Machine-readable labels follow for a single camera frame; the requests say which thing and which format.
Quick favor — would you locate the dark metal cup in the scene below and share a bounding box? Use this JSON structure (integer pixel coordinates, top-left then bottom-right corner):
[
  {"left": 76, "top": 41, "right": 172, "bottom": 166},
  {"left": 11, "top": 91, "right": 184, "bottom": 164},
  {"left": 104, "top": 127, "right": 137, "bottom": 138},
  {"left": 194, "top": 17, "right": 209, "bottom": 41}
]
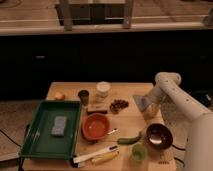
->
[{"left": 78, "top": 90, "right": 89, "bottom": 106}]

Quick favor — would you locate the dark purple bowl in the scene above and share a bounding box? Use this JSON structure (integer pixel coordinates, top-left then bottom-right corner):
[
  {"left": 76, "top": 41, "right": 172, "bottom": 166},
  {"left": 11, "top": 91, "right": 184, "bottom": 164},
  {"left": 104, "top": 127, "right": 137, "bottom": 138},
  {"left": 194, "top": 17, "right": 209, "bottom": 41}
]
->
[{"left": 146, "top": 123, "right": 173, "bottom": 150}]

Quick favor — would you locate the grey towel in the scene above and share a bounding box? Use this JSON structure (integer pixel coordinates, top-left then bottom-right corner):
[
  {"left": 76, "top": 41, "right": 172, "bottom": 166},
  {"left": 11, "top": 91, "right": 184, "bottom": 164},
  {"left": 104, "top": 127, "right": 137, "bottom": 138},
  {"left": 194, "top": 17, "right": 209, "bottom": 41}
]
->
[{"left": 133, "top": 95, "right": 151, "bottom": 112}]

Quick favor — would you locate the white lidded jar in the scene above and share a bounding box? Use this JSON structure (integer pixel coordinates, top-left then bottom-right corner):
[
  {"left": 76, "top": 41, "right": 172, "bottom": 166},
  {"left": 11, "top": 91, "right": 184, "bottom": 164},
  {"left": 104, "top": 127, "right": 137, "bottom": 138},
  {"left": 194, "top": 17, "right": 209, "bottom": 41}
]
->
[{"left": 96, "top": 81, "right": 110, "bottom": 102}]

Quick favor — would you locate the green plastic tray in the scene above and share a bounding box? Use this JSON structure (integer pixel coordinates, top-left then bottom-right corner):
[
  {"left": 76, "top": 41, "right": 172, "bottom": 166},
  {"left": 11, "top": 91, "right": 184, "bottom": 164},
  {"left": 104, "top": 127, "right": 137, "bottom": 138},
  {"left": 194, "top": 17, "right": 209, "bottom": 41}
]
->
[{"left": 19, "top": 100, "right": 81, "bottom": 160}]

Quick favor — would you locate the yellow corn cob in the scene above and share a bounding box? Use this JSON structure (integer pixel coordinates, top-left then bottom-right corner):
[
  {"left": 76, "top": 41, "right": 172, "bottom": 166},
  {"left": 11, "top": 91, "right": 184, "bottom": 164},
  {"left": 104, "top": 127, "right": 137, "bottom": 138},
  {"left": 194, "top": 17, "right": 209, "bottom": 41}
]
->
[{"left": 91, "top": 151, "right": 119, "bottom": 165}]

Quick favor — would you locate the small green cup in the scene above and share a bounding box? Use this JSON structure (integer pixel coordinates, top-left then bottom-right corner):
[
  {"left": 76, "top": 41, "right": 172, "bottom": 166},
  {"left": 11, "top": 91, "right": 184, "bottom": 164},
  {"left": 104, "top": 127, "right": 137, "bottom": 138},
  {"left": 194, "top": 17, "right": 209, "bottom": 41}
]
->
[{"left": 132, "top": 143, "right": 148, "bottom": 162}]

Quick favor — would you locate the bunch of dark grapes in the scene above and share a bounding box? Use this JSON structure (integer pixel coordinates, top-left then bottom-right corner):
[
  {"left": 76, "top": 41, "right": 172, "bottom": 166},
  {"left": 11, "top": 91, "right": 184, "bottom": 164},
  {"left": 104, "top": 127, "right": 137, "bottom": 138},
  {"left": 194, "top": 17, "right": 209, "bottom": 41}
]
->
[{"left": 110, "top": 99, "right": 129, "bottom": 114}]

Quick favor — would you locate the orange red bowl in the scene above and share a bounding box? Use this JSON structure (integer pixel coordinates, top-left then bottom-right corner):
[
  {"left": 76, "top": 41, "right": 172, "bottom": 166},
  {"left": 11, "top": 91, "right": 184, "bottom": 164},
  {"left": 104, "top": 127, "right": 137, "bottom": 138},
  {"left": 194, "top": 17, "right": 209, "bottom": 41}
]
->
[{"left": 82, "top": 113, "right": 110, "bottom": 141}]

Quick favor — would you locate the black cable right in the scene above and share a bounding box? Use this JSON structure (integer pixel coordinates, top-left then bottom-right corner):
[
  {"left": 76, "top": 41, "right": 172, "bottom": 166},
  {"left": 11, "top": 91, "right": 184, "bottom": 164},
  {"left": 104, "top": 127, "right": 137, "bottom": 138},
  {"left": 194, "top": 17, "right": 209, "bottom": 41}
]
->
[{"left": 171, "top": 142, "right": 186, "bottom": 152}]

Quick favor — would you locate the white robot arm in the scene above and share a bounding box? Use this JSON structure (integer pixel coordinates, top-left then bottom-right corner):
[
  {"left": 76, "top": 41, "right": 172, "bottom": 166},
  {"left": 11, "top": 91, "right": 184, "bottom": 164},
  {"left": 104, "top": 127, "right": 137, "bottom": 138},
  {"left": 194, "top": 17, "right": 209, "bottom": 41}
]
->
[{"left": 142, "top": 72, "right": 213, "bottom": 171}]

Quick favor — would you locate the metal spoon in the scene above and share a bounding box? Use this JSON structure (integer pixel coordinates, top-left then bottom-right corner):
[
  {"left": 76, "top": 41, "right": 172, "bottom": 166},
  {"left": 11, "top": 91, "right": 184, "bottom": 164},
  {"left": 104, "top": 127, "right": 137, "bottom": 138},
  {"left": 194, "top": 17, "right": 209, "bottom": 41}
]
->
[{"left": 107, "top": 128, "right": 118, "bottom": 135}]

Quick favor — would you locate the blue grey sponge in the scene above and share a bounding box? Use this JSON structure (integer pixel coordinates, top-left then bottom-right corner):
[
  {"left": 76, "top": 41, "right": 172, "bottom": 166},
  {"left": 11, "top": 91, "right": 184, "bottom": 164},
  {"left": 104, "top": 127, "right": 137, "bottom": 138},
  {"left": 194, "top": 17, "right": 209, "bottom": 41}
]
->
[{"left": 51, "top": 116, "right": 67, "bottom": 136}]

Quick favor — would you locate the green cucumber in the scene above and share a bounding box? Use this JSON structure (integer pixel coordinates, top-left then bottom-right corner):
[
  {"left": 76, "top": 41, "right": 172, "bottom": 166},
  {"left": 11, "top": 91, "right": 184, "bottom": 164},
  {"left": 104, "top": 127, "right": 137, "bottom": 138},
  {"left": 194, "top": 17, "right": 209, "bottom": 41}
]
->
[{"left": 117, "top": 133, "right": 142, "bottom": 145}]

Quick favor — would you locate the black cable left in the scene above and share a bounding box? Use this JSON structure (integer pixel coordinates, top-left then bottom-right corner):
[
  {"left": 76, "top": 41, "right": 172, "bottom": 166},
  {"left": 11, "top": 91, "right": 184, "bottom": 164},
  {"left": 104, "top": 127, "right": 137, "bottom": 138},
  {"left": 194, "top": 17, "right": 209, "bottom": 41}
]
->
[{"left": 0, "top": 128, "right": 23, "bottom": 148}]

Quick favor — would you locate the black cable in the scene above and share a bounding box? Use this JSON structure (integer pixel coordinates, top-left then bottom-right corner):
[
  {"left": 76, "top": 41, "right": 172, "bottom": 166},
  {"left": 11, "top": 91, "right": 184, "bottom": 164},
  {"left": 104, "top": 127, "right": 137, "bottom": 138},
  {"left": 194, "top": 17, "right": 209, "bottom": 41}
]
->
[
  {"left": 171, "top": 142, "right": 186, "bottom": 152},
  {"left": 0, "top": 128, "right": 23, "bottom": 148}
]

